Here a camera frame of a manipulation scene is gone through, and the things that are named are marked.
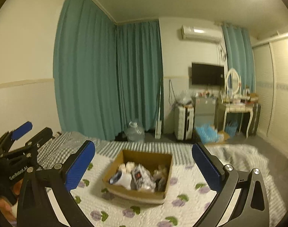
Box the floral black white tissue pack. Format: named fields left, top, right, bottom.
left=131, top=164, right=156, bottom=193

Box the white fluffy plush toy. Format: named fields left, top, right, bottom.
left=118, top=161, right=136, bottom=174

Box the grey white sock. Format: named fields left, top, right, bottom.
left=153, top=165, right=168, bottom=192

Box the person's hand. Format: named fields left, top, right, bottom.
left=0, top=179, right=23, bottom=224

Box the grey checked bed sheet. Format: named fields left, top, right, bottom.
left=36, top=131, right=280, bottom=227

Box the white floral quilt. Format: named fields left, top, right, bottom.
left=71, top=155, right=216, bottom=226

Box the box of blue plastic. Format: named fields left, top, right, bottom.
left=194, top=124, right=230, bottom=145

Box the clear water jug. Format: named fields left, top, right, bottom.
left=125, top=121, right=145, bottom=142

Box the brown cardboard box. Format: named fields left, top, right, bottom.
left=102, top=150, right=173, bottom=205

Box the small silver refrigerator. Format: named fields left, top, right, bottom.
left=194, top=97, right=217, bottom=127

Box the white suitcase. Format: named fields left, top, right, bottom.
left=174, top=106, right=194, bottom=140

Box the white floor mop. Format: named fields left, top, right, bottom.
left=155, top=79, right=163, bottom=139

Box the white dressing table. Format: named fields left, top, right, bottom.
left=216, top=99, right=255, bottom=139

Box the white oval vanity mirror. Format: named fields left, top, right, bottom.
left=225, top=68, right=241, bottom=97

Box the large teal curtain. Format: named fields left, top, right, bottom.
left=53, top=0, right=163, bottom=140

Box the white louvred wardrobe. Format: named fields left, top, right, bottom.
left=252, top=33, right=288, bottom=158

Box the teal window curtain right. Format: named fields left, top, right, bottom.
left=222, top=23, right=255, bottom=93

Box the white air conditioner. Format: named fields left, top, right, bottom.
left=181, top=26, right=223, bottom=43

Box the black wall television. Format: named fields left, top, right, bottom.
left=191, top=63, right=225, bottom=87

